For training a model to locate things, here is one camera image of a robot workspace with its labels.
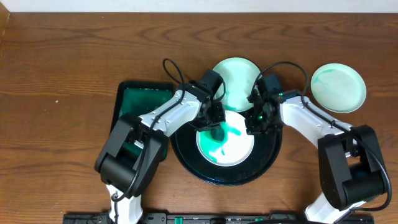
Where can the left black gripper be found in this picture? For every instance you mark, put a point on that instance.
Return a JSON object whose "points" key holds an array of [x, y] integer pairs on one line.
{"points": [[211, 120]]}

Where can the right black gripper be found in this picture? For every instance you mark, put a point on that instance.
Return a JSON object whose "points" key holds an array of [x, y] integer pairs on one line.
{"points": [[252, 128]]}

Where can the green sponge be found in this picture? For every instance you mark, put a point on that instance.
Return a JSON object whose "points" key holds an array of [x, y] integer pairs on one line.
{"points": [[217, 135]]}

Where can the white plate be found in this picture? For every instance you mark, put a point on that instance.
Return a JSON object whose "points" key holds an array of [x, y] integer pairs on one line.
{"points": [[236, 146]]}

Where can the mint plate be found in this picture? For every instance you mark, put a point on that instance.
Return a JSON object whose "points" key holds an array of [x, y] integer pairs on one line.
{"points": [[338, 88], [239, 75]]}

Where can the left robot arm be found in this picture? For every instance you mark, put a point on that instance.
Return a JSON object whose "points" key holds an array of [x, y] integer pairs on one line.
{"points": [[131, 155]]}

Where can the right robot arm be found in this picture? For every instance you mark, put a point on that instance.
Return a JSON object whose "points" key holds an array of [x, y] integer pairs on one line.
{"points": [[352, 169]]}

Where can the round black tray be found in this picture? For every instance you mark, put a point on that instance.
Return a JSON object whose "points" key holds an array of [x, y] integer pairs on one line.
{"points": [[264, 153]]}

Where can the rectangular black sponge tray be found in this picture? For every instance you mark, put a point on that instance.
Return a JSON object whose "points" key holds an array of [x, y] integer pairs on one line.
{"points": [[140, 97]]}

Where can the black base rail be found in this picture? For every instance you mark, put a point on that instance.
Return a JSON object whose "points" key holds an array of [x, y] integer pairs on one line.
{"points": [[162, 218]]}

